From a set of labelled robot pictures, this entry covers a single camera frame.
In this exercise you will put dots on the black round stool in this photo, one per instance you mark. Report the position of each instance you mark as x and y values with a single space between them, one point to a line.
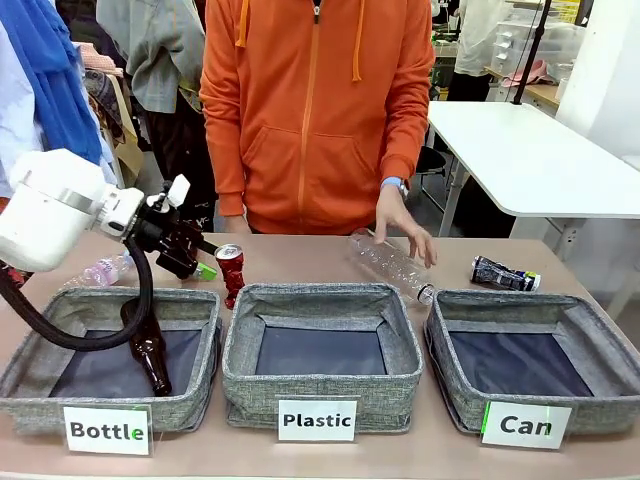
431 160

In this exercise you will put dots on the white Plastic label sign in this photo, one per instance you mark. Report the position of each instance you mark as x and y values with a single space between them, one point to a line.
317 421

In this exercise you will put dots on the black hanging garment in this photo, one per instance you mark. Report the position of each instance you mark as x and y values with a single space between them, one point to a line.
182 165

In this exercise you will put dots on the person's left hand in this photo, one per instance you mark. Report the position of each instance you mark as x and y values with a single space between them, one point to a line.
397 217

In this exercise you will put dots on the brown glass bottle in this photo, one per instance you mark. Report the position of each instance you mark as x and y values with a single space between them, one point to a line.
150 355

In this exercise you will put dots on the crushed dark blue can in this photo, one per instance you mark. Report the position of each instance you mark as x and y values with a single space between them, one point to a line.
502 274

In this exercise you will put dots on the person's orange hoodie torso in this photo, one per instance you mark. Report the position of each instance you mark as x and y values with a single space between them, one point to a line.
310 125

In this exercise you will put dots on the translucent plastic storage drawers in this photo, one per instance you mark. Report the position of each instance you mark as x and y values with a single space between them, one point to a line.
555 42

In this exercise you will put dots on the blue hanging cloth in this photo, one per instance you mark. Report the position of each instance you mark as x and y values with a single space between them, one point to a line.
55 75

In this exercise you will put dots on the background person white shirt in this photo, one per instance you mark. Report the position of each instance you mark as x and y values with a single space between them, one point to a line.
477 45

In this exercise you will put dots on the grey hanging jacket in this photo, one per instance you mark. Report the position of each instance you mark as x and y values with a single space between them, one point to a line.
155 50

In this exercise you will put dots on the crushed pink-label plastic bottle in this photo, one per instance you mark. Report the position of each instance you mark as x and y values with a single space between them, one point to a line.
102 269

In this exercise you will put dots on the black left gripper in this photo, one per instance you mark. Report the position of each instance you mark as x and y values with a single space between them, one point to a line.
172 245

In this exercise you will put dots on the person's left forearm orange sleeve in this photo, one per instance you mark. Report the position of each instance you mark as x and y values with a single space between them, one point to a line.
407 140

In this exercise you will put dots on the pink cloth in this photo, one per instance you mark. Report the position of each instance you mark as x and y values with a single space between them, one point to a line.
525 74

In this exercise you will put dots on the white Bottle label sign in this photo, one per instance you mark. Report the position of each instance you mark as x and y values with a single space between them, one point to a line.
107 431

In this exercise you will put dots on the crushed red drink can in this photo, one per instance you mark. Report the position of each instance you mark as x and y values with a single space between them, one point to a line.
232 275

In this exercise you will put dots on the white Can label sign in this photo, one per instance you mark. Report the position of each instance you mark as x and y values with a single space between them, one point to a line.
526 426

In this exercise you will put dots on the black stand pole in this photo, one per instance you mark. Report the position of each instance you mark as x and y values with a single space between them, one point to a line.
531 50

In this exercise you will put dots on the grey fabric basket Bottle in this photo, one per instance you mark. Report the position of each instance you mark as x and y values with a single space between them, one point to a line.
195 360

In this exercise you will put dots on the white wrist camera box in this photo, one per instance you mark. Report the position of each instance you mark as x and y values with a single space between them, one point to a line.
179 192

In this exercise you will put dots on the person's right forearm orange sleeve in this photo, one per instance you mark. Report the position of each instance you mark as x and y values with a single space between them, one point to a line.
225 165

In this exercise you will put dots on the grey fabric basket Can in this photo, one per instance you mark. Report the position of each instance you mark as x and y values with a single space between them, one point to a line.
450 370

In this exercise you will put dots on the dark patterned hanging cloth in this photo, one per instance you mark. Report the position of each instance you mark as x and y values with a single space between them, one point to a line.
105 100

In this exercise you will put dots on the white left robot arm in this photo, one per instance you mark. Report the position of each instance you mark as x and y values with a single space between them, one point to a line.
45 215

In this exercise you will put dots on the blue wristwatch band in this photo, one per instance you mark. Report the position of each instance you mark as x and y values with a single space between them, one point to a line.
392 184

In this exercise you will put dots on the large clear plastic bottle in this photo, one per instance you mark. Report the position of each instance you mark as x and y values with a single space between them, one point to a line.
385 262

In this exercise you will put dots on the grey fabric basket Plastic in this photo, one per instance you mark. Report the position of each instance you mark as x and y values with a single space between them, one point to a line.
320 390

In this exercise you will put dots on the light blue hanging garment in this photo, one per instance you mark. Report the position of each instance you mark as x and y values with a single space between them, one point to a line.
17 110

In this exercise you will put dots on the white background table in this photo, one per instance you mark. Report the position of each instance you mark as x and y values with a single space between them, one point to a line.
530 160

